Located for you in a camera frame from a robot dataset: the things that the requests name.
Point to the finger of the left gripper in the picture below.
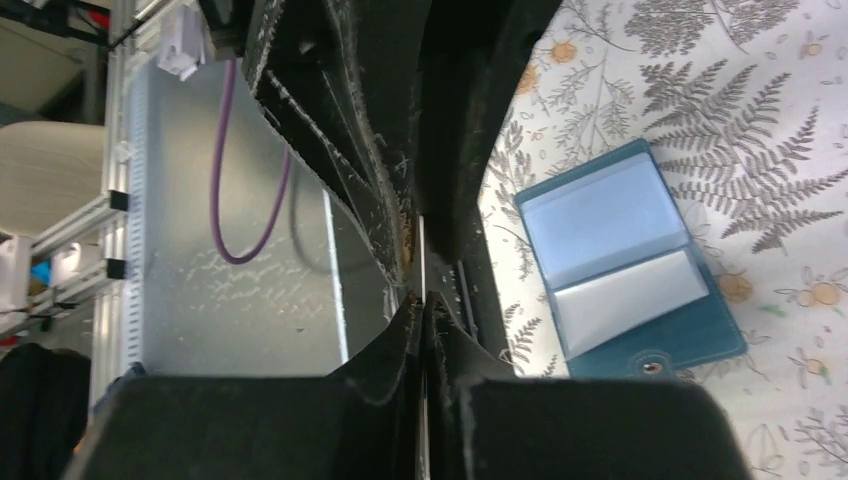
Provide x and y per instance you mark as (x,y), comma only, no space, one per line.
(336,80)
(472,58)

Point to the blue card holder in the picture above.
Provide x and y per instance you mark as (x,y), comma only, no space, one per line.
(630,291)

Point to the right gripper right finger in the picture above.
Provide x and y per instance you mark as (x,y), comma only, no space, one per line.
(486,423)

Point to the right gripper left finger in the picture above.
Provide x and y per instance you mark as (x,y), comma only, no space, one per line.
(358,422)

